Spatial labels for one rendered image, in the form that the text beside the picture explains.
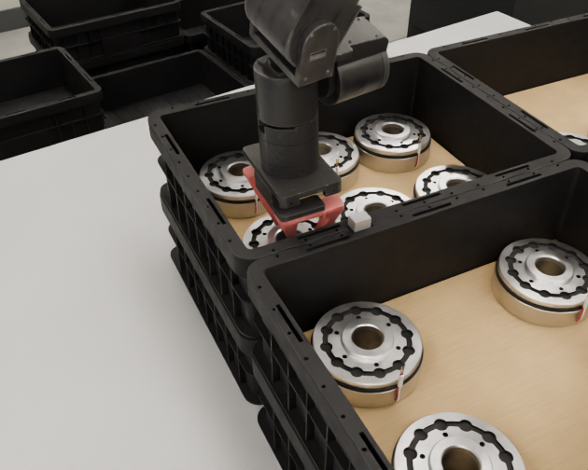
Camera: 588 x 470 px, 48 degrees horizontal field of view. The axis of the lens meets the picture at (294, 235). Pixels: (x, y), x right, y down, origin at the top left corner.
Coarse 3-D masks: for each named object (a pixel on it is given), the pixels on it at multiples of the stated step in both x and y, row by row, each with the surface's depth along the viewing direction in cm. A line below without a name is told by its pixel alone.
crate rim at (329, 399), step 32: (576, 160) 72; (480, 192) 67; (384, 224) 63; (288, 256) 60; (256, 288) 57; (288, 320) 54; (288, 352) 53; (320, 384) 49; (352, 416) 47; (352, 448) 46
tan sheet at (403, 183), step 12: (432, 144) 93; (432, 156) 91; (444, 156) 91; (360, 168) 88; (420, 168) 88; (360, 180) 86; (372, 180) 86; (384, 180) 86; (396, 180) 86; (408, 180) 86; (408, 192) 84; (264, 216) 80; (240, 228) 79
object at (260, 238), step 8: (256, 224) 74; (264, 224) 75; (272, 224) 75; (304, 224) 74; (312, 224) 75; (248, 232) 73; (256, 232) 74; (264, 232) 73; (248, 240) 72; (256, 240) 72; (264, 240) 72; (248, 248) 71
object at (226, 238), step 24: (240, 96) 83; (480, 96) 83; (168, 144) 74; (552, 144) 74; (192, 168) 71; (528, 168) 71; (192, 192) 68; (432, 192) 67; (456, 192) 67; (216, 216) 64; (384, 216) 64; (216, 240) 65; (240, 240) 62; (288, 240) 62; (312, 240) 62; (240, 264) 60
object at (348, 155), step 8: (320, 136) 89; (328, 136) 89; (336, 136) 89; (336, 144) 87; (344, 144) 88; (352, 144) 87; (344, 152) 86; (352, 152) 86; (344, 160) 85; (352, 160) 84; (344, 168) 83; (352, 168) 84
